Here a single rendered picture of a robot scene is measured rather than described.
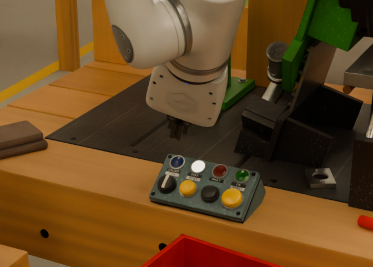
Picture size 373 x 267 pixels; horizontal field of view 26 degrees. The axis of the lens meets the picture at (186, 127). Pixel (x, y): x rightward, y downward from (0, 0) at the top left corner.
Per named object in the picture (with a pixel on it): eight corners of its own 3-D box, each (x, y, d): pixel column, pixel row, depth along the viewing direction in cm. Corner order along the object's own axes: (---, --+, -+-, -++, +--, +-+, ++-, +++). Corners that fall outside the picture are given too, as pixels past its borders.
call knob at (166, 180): (171, 194, 118) (169, 190, 117) (156, 190, 119) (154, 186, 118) (178, 179, 119) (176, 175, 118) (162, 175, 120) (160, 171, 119)
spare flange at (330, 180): (336, 187, 124) (336, 183, 124) (310, 188, 124) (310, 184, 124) (329, 172, 129) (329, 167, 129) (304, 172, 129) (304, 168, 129)
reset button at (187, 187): (192, 198, 117) (191, 194, 116) (178, 195, 118) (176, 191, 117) (198, 184, 118) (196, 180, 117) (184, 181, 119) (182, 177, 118)
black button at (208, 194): (215, 203, 115) (212, 199, 114) (200, 200, 116) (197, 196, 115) (220, 189, 116) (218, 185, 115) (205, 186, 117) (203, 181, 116)
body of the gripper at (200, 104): (147, 63, 101) (140, 112, 110) (225, 89, 100) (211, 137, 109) (167, 20, 105) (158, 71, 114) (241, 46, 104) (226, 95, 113)
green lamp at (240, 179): (246, 184, 116) (246, 175, 115) (232, 181, 117) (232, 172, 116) (251, 179, 117) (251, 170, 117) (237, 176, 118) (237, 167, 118)
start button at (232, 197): (238, 210, 114) (236, 206, 113) (220, 206, 115) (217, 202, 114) (245, 193, 115) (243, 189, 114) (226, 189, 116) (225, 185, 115)
